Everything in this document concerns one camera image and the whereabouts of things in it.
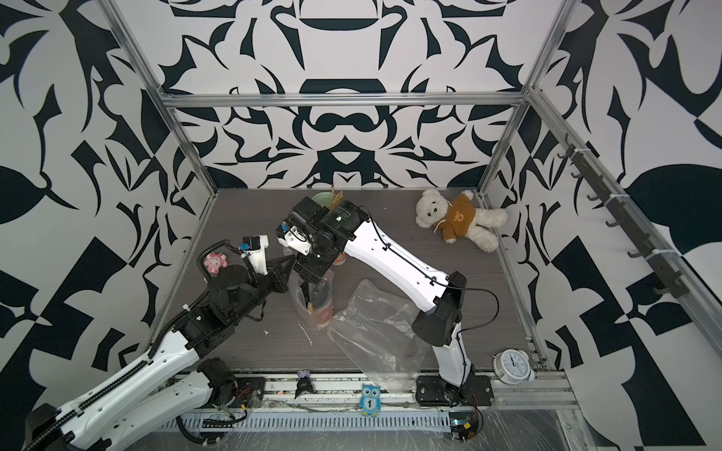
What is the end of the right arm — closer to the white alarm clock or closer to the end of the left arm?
the end of the left arm

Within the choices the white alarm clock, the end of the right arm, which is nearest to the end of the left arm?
the end of the right arm

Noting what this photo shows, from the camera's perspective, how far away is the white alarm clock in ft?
2.47

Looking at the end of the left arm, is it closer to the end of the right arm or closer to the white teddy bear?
the end of the right arm

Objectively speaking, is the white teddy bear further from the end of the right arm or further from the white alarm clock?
the end of the right arm

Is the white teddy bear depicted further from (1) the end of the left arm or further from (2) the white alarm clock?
(1) the end of the left arm
